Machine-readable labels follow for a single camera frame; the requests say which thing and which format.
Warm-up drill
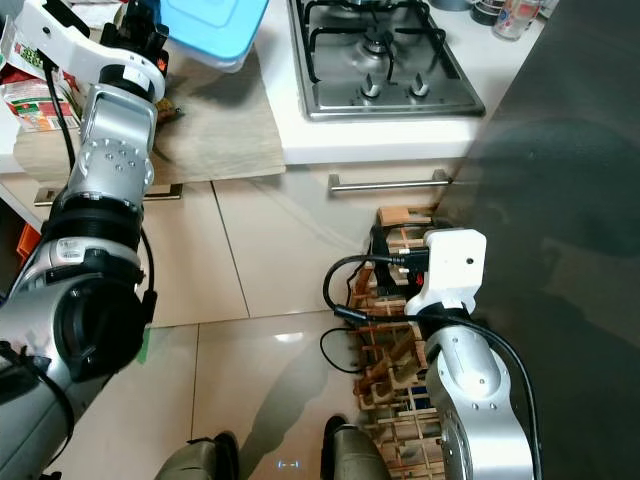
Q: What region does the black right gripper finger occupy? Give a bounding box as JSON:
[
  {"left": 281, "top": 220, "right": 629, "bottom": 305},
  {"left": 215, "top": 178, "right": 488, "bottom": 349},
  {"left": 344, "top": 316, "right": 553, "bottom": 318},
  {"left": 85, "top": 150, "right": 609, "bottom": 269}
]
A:
[{"left": 368, "top": 225, "right": 404, "bottom": 268}]

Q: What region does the blue lid food container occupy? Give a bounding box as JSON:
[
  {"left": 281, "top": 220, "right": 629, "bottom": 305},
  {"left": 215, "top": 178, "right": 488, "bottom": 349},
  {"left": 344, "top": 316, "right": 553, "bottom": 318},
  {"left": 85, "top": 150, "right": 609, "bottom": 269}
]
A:
[{"left": 160, "top": 0, "right": 271, "bottom": 73}]

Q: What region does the green white carton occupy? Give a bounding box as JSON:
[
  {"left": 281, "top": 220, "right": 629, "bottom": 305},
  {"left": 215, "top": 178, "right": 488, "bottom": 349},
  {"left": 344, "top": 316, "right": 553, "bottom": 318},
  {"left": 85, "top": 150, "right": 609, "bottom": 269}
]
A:
[{"left": 5, "top": 15, "right": 63, "bottom": 86}]

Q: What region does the cream kitchen cabinet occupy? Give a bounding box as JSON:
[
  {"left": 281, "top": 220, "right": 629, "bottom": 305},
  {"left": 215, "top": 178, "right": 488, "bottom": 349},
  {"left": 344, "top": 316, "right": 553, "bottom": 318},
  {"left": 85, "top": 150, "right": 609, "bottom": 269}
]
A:
[{"left": 0, "top": 160, "right": 461, "bottom": 331}]

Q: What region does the beige woven cloth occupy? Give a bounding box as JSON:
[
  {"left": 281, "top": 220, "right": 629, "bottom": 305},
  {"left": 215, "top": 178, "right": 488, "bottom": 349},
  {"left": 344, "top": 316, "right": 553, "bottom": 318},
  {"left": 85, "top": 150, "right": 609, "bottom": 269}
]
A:
[{"left": 10, "top": 70, "right": 288, "bottom": 187}]

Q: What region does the wooden wine rack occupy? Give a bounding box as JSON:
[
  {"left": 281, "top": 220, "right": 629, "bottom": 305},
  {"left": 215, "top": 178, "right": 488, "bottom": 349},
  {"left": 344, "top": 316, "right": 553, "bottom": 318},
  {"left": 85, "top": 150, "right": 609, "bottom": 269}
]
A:
[{"left": 345, "top": 205, "right": 453, "bottom": 480}]

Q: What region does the red white carton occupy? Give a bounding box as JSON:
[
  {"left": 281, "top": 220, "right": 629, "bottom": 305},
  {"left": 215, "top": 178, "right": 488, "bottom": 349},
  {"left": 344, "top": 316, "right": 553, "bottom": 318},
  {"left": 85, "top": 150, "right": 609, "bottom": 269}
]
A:
[{"left": 2, "top": 80, "right": 80, "bottom": 134}]

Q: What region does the steel gas hob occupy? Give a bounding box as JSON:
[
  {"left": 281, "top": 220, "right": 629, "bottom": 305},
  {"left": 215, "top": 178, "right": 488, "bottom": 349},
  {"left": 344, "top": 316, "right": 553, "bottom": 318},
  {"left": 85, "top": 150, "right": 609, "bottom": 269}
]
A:
[{"left": 285, "top": 0, "right": 487, "bottom": 122}]

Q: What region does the orange plastic bin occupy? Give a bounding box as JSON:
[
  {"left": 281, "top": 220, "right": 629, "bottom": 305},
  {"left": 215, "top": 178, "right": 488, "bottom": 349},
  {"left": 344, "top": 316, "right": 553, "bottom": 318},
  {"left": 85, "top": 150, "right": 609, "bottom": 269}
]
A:
[{"left": 15, "top": 222, "right": 44, "bottom": 265}]

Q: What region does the dark robot right foot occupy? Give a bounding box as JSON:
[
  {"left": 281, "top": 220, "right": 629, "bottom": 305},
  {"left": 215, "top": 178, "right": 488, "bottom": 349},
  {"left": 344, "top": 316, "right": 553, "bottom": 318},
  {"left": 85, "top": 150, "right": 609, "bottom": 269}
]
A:
[{"left": 320, "top": 415, "right": 402, "bottom": 480}]

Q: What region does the dark robot foot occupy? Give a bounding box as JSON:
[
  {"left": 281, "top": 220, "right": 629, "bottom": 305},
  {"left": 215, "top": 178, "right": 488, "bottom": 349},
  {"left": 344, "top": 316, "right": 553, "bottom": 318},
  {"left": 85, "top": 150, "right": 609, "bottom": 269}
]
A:
[
  {"left": 320, "top": 415, "right": 402, "bottom": 480},
  {"left": 155, "top": 432, "right": 242, "bottom": 480}
]

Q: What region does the black gas burner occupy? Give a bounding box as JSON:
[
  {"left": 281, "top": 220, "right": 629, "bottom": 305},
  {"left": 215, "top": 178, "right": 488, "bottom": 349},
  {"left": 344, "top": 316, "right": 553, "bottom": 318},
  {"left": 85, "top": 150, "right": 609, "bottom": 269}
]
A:
[{"left": 362, "top": 28, "right": 396, "bottom": 57}]

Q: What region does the dark jar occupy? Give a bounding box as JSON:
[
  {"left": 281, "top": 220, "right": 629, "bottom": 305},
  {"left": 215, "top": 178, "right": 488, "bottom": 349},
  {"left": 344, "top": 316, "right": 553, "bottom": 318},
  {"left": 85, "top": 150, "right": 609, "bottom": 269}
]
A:
[{"left": 470, "top": 0, "right": 501, "bottom": 26}]

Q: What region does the printed drink can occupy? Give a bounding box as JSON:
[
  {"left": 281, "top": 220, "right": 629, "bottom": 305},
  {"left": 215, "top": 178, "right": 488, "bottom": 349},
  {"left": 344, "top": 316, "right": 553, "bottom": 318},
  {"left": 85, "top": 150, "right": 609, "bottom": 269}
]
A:
[{"left": 492, "top": 0, "right": 543, "bottom": 41}]

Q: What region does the dark robot left foot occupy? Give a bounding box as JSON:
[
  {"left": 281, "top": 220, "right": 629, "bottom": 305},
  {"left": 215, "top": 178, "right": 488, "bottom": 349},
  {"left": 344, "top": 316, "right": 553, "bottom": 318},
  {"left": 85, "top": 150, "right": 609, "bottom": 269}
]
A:
[{"left": 155, "top": 432, "right": 242, "bottom": 480}]

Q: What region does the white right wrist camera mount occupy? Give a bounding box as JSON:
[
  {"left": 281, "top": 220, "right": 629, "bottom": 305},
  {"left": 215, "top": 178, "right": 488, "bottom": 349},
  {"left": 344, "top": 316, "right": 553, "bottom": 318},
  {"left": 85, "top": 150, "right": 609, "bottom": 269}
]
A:
[{"left": 405, "top": 228, "right": 489, "bottom": 322}]

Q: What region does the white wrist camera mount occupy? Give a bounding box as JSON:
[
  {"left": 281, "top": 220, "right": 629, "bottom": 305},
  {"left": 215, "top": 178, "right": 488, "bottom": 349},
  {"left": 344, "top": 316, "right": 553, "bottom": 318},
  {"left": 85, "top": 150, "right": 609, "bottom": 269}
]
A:
[
  {"left": 20, "top": 0, "right": 169, "bottom": 101},
  {"left": 405, "top": 228, "right": 489, "bottom": 322}
]

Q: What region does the long metal drawer handle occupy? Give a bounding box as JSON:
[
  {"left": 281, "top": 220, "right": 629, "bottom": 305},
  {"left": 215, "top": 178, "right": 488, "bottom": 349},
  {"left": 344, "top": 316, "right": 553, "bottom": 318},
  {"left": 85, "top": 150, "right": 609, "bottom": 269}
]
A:
[{"left": 326, "top": 169, "right": 452, "bottom": 194}]

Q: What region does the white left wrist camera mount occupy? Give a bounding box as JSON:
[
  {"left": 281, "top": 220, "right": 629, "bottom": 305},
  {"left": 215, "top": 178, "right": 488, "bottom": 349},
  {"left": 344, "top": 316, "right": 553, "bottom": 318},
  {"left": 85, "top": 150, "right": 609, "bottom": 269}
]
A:
[{"left": 20, "top": 0, "right": 169, "bottom": 101}]

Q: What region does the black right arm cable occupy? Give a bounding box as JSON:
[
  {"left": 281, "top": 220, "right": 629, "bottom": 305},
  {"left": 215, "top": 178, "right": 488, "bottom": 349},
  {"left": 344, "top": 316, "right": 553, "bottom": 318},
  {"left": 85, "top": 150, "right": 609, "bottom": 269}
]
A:
[{"left": 319, "top": 254, "right": 423, "bottom": 377}]

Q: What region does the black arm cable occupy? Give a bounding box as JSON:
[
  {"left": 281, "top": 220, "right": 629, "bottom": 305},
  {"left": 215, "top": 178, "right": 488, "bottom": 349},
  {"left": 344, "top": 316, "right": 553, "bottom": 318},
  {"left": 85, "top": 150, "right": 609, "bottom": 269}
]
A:
[
  {"left": 48, "top": 55, "right": 83, "bottom": 176},
  {"left": 319, "top": 254, "right": 423, "bottom": 377}
]

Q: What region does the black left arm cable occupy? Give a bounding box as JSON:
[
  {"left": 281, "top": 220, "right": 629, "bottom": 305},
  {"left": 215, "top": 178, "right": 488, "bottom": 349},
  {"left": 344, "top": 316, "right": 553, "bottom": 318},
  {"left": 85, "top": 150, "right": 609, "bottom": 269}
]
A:
[{"left": 48, "top": 55, "right": 83, "bottom": 176}]

